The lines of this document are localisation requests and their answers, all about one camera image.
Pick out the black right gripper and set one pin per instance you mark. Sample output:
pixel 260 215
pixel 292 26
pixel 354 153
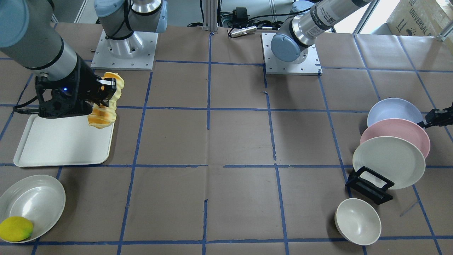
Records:
pixel 86 82

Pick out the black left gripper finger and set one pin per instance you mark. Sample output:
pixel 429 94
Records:
pixel 437 117

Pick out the blue plate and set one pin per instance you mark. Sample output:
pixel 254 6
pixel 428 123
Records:
pixel 394 108

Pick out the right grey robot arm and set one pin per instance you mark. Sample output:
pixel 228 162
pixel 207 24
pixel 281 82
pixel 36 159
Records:
pixel 28 39

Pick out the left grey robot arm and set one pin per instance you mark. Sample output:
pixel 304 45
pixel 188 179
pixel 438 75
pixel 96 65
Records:
pixel 360 70

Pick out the pink plate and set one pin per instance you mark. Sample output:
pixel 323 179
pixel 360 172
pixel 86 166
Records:
pixel 400 128

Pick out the beige plate in rack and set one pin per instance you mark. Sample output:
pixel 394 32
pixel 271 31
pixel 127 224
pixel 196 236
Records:
pixel 394 158

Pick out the black plate rack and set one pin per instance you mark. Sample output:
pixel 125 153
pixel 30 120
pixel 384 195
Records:
pixel 377 194

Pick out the white rectangular tray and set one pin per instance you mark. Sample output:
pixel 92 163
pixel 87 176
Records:
pixel 62 142

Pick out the cardboard box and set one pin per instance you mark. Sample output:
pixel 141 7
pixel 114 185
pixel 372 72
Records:
pixel 420 17

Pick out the white shallow dish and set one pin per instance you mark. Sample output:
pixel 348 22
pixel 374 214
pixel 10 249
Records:
pixel 40 199

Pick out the beige bowl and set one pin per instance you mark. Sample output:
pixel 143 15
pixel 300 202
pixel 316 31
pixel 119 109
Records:
pixel 358 222

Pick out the silver cylinder tool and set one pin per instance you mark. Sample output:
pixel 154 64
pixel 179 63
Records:
pixel 243 32

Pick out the yellow lemon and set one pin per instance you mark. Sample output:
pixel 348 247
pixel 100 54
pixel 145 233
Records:
pixel 16 229

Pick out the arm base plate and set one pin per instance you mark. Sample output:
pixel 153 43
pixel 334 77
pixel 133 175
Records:
pixel 307 64
pixel 134 53

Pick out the aluminium frame post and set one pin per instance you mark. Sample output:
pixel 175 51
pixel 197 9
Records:
pixel 210 15

